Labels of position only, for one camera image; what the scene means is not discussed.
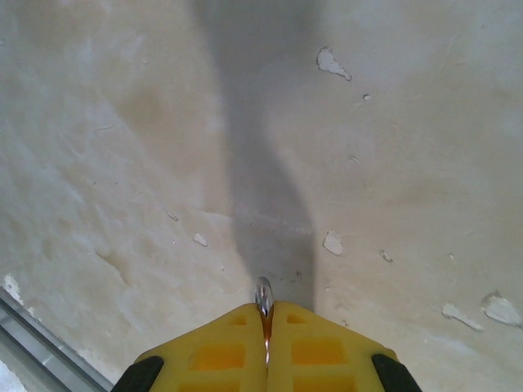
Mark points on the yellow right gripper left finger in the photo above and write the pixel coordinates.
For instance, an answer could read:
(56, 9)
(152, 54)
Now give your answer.
(212, 351)

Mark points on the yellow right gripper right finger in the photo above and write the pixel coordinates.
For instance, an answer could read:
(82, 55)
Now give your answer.
(327, 351)

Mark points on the aluminium front frame rail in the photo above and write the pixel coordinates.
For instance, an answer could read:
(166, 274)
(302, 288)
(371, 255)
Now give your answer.
(45, 351)

